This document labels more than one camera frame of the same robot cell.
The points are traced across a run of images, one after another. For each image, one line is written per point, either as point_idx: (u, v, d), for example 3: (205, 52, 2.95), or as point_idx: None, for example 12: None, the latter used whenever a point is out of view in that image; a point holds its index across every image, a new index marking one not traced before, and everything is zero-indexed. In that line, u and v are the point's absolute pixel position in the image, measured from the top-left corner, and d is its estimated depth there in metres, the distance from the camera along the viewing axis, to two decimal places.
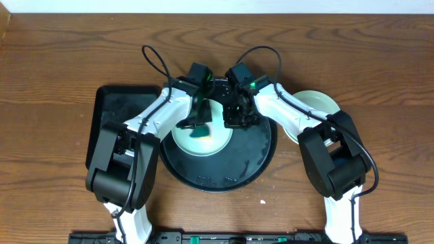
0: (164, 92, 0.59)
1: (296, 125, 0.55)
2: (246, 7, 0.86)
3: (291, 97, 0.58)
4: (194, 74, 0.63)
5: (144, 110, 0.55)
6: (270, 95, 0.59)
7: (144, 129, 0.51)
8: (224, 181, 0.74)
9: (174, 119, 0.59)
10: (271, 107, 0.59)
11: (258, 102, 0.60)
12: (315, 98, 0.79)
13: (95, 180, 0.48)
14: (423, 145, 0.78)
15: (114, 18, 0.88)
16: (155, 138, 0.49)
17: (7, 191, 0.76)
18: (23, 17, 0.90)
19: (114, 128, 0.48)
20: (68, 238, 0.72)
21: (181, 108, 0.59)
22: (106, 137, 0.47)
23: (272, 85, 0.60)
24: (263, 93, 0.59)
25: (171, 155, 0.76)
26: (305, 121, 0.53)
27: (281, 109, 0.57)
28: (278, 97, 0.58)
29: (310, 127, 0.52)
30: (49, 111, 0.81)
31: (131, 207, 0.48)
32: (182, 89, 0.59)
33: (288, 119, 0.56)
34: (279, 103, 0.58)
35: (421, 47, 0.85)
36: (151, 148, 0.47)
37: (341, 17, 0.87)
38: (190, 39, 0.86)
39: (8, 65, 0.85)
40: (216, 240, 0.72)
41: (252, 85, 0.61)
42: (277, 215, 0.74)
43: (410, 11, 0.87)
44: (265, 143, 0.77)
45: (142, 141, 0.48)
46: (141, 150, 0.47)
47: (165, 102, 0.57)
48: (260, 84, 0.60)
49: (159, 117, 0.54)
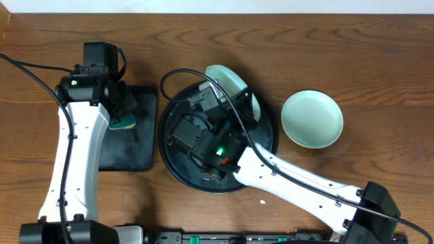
0: (66, 132, 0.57)
1: (324, 215, 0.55)
2: (246, 7, 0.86)
3: (285, 169, 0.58)
4: (91, 56, 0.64)
5: (54, 175, 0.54)
6: (264, 172, 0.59)
7: (65, 211, 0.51)
8: (229, 181, 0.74)
9: (95, 147, 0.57)
10: (274, 187, 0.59)
11: (243, 177, 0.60)
12: (316, 99, 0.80)
13: None
14: (423, 144, 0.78)
15: (114, 18, 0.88)
16: (87, 221, 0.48)
17: (7, 190, 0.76)
18: (23, 17, 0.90)
19: (34, 230, 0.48)
20: None
21: (97, 131, 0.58)
22: (31, 241, 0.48)
23: (249, 148, 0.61)
24: (246, 163, 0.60)
25: (174, 160, 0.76)
26: (336, 209, 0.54)
27: (289, 190, 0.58)
28: (274, 172, 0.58)
29: (348, 219, 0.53)
30: (49, 110, 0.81)
31: None
32: (81, 93, 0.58)
33: (309, 205, 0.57)
34: (281, 181, 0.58)
35: (421, 48, 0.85)
36: (87, 234, 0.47)
37: (342, 17, 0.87)
38: (190, 39, 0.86)
39: (7, 65, 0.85)
40: (216, 240, 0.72)
41: (220, 152, 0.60)
42: (277, 215, 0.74)
43: (411, 11, 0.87)
44: (267, 141, 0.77)
45: (72, 231, 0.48)
46: (79, 240, 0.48)
47: (71, 141, 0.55)
48: (228, 149, 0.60)
49: (74, 173, 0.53)
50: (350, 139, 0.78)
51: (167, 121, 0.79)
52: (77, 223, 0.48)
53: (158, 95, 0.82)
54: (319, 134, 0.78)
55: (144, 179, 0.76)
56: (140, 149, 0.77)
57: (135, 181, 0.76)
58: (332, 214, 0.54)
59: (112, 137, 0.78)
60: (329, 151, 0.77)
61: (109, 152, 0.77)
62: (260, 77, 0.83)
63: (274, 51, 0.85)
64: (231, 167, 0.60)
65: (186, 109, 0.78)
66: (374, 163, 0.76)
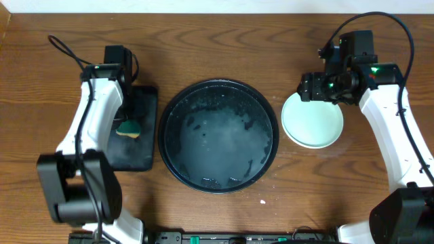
0: (85, 97, 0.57)
1: (401, 165, 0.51)
2: (246, 7, 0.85)
3: (411, 125, 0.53)
4: (110, 57, 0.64)
5: (74, 123, 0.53)
6: (390, 106, 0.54)
7: (80, 147, 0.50)
8: (229, 181, 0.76)
9: (109, 112, 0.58)
10: (384, 118, 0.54)
11: (373, 96, 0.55)
12: (329, 112, 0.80)
13: (61, 211, 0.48)
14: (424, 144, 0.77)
15: (114, 18, 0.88)
16: (99, 153, 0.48)
17: (7, 191, 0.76)
18: (24, 17, 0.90)
19: (51, 160, 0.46)
20: (68, 238, 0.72)
21: (110, 99, 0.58)
22: (47, 173, 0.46)
23: (395, 86, 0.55)
24: (386, 90, 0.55)
25: (175, 160, 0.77)
26: (416, 172, 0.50)
27: (397, 135, 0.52)
28: (397, 114, 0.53)
29: (417, 184, 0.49)
30: (49, 110, 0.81)
31: (107, 219, 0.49)
32: (103, 77, 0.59)
33: (397, 148, 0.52)
34: (397, 125, 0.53)
35: (421, 47, 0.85)
36: (98, 163, 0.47)
37: (342, 16, 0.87)
38: (190, 39, 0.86)
39: (8, 65, 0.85)
40: (216, 240, 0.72)
41: (374, 70, 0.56)
42: (277, 215, 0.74)
43: (409, 11, 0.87)
44: (267, 141, 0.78)
45: (84, 160, 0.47)
46: (92, 169, 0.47)
47: (91, 101, 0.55)
48: (385, 69, 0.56)
49: (90, 122, 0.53)
50: (350, 139, 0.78)
51: (167, 121, 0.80)
52: (89, 154, 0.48)
53: (159, 95, 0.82)
54: (318, 139, 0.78)
55: (144, 179, 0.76)
56: (140, 148, 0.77)
57: (135, 181, 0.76)
58: (407, 171, 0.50)
59: (113, 137, 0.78)
60: (329, 151, 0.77)
61: (109, 152, 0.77)
62: (260, 77, 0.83)
63: (274, 50, 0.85)
64: (372, 84, 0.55)
65: (185, 110, 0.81)
66: (374, 163, 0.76)
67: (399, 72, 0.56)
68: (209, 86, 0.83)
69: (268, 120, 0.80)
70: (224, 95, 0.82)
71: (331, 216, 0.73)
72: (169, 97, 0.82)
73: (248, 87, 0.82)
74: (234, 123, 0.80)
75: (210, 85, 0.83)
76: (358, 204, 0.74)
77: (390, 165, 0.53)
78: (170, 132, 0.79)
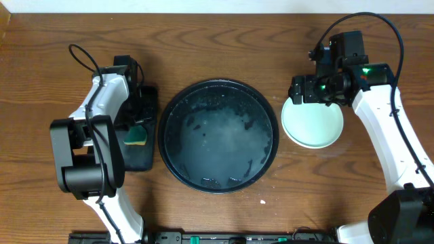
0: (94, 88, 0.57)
1: (397, 166, 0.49)
2: (246, 6, 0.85)
3: (405, 124, 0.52)
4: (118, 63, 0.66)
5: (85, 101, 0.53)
6: (384, 106, 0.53)
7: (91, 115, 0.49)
8: (229, 181, 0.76)
9: (116, 102, 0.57)
10: (377, 120, 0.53)
11: (366, 98, 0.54)
12: (329, 112, 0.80)
13: (67, 179, 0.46)
14: (424, 144, 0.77)
15: (114, 18, 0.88)
16: (106, 116, 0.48)
17: (7, 191, 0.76)
18: (24, 17, 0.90)
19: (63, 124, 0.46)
20: (68, 238, 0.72)
21: (118, 88, 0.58)
22: (59, 136, 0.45)
23: (387, 86, 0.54)
24: (379, 91, 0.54)
25: (175, 160, 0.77)
26: (411, 173, 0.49)
27: (392, 135, 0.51)
28: (391, 114, 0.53)
29: (413, 185, 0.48)
30: (49, 110, 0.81)
31: (112, 187, 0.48)
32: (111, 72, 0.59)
33: (392, 149, 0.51)
34: (391, 125, 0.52)
35: (421, 47, 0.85)
36: (105, 126, 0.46)
37: (342, 16, 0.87)
38: (189, 39, 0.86)
39: (7, 65, 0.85)
40: (216, 240, 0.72)
41: (365, 70, 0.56)
42: (277, 215, 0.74)
43: (409, 11, 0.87)
44: (267, 141, 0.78)
45: (93, 123, 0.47)
46: (100, 131, 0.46)
47: (100, 87, 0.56)
48: (376, 70, 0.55)
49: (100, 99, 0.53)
50: (350, 139, 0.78)
51: (167, 121, 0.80)
52: (96, 117, 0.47)
53: (159, 96, 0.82)
54: (317, 138, 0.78)
55: (144, 179, 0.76)
56: (140, 149, 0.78)
57: (135, 181, 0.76)
58: (403, 172, 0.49)
59: None
60: (329, 151, 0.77)
61: None
62: (260, 77, 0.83)
63: (274, 51, 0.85)
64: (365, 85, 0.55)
65: (185, 110, 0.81)
66: (374, 163, 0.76)
67: (390, 72, 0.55)
68: (209, 86, 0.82)
69: (268, 120, 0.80)
70: (224, 95, 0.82)
71: (331, 216, 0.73)
72: (169, 97, 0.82)
73: (248, 87, 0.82)
74: (234, 123, 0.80)
75: (210, 85, 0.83)
76: (358, 204, 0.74)
77: (386, 167, 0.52)
78: (169, 132, 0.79)
